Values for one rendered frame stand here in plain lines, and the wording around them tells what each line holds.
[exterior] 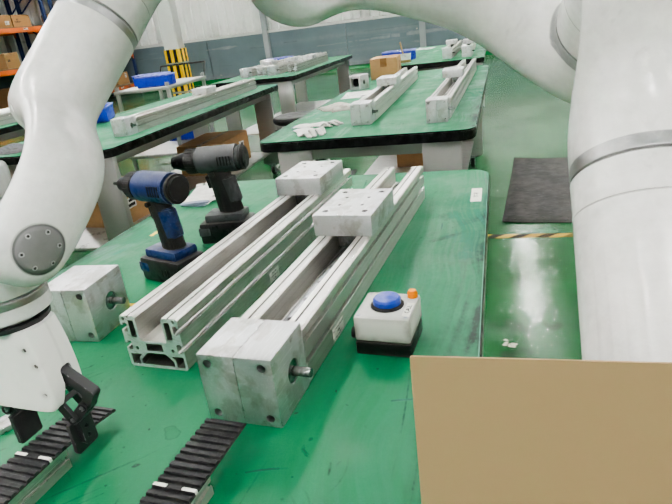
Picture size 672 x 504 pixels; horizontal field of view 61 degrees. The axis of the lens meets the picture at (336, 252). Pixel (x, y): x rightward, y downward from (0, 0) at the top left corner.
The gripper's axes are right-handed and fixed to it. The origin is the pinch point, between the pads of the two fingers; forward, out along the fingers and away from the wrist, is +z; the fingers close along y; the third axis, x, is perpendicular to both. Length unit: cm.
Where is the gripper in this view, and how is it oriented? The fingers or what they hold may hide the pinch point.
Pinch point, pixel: (55, 432)
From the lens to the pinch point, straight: 76.7
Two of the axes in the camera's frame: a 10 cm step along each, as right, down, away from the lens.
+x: 3.3, -3.9, 8.6
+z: 1.2, 9.2, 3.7
